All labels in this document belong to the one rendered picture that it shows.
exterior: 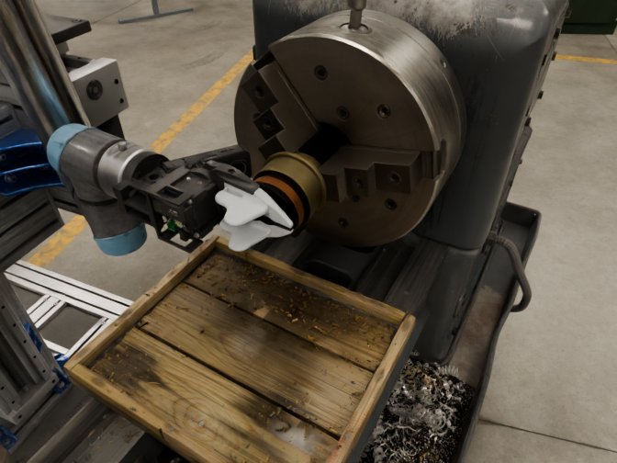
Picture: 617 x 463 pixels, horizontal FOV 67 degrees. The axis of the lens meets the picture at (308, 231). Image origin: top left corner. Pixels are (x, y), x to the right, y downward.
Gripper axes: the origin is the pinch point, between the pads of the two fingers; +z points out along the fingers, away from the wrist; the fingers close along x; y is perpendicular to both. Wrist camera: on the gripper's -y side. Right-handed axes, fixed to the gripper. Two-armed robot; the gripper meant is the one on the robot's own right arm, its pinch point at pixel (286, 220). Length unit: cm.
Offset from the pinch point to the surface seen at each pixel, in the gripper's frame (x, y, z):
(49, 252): -108, -36, -156
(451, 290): -31.9, -30.8, 15.0
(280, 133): 5.5, -8.1, -6.0
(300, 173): 3.2, -5.0, -1.2
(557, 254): -110, -154, 38
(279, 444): -19.7, 14.1, 7.6
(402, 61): 13.0, -18.4, 4.5
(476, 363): -55, -36, 24
